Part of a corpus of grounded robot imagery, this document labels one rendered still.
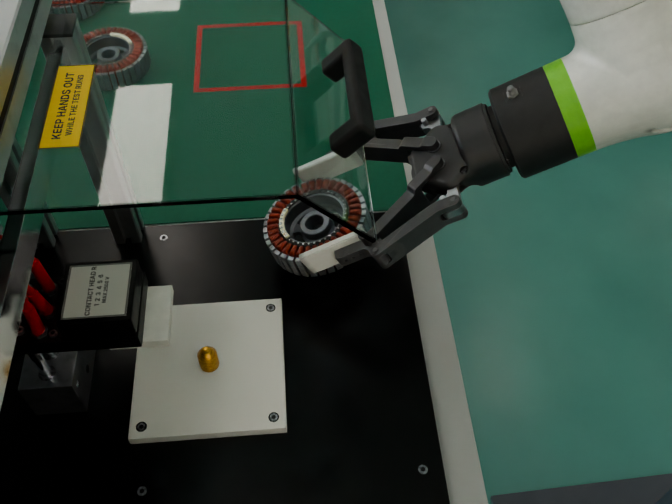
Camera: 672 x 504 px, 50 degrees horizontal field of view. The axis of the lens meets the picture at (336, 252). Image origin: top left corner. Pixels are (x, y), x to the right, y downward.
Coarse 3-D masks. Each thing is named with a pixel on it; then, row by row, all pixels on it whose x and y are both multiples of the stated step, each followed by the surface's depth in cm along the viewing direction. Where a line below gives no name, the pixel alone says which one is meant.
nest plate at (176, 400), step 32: (192, 320) 77; (224, 320) 77; (256, 320) 77; (160, 352) 74; (192, 352) 74; (224, 352) 74; (256, 352) 74; (160, 384) 72; (192, 384) 72; (224, 384) 72; (256, 384) 72; (160, 416) 70; (192, 416) 70; (224, 416) 70; (256, 416) 70
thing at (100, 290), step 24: (72, 264) 64; (96, 264) 64; (120, 264) 64; (72, 288) 62; (96, 288) 62; (120, 288) 62; (144, 288) 66; (168, 288) 67; (72, 312) 61; (96, 312) 61; (120, 312) 61; (144, 312) 65; (168, 312) 66; (24, 336) 62; (48, 336) 62; (72, 336) 62; (96, 336) 62; (120, 336) 62; (144, 336) 64; (168, 336) 64
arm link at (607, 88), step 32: (576, 32) 64; (608, 32) 61; (640, 32) 60; (576, 64) 64; (608, 64) 62; (640, 64) 61; (576, 96) 64; (608, 96) 63; (640, 96) 62; (576, 128) 64; (608, 128) 64; (640, 128) 64
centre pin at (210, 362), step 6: (204, 348) 72; (210, 348) 72; (198, 354) 72; (204, 354) 71; (210, 354) 71; (216, 354) 72; (198, 360) 72; (204, 360) 71; (210, 360) 71; (216, 360) 72; (204, 366) 72; (210, 366) 72; (216, 366) 73
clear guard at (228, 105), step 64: (192, 0) 64; (256, 0) 64; (64, 64) 58; (128, 64) 58; (192, 64) 58; (256, 64) 58; (320, 64) 62; (128, 128) 54; (192, 128) 54; (256, 128) 54; (320, 128) 56; (0, 192) 50; (64, 192) 50; (128, 192) 50; (192, 192) 50; (256, 192) 50; (320, 192) 52
